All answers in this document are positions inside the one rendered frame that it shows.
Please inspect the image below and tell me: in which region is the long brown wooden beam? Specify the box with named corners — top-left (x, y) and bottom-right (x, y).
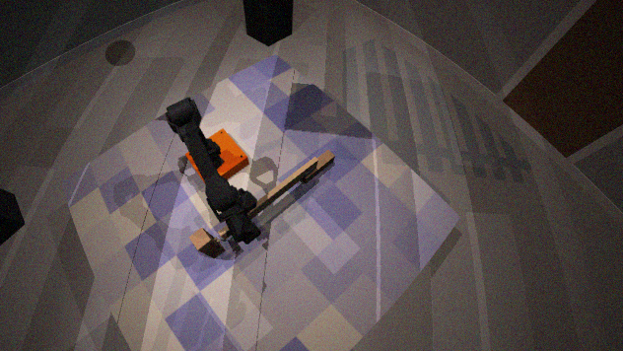
top-left (218, 157), bottom-right (318, 240)

